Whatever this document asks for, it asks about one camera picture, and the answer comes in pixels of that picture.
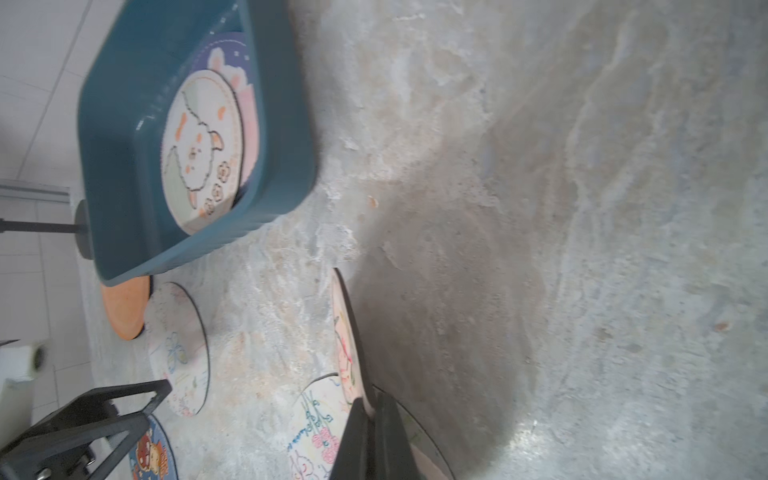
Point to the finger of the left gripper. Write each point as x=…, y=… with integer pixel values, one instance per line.
x=59, y=445

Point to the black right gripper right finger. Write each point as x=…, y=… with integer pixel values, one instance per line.
x=393, y=457

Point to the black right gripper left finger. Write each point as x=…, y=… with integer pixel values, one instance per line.
x=351, y=461

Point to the white doodle flower coaster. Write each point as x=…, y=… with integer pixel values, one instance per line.
x=316, y=427

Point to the pink unicorn round coaster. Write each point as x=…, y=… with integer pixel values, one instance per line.
x=356, y=383

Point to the white butterfly doodle coaster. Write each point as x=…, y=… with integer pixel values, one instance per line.
x=177, y=348

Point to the cream sheep round coaster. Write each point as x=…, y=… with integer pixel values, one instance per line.
x=202, y=149

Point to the purple bunny round coaster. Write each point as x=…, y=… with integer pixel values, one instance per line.
x=228, y=55

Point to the teal plastic storage box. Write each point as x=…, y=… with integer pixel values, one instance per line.
x=121, y=114

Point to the blue toast cartoon coaster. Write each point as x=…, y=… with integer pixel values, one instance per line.
x=152, y=457

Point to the orange round coaster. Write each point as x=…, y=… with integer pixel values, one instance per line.
x=125, y=305

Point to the black microphone stand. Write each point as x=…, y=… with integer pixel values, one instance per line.
x=79, y=229

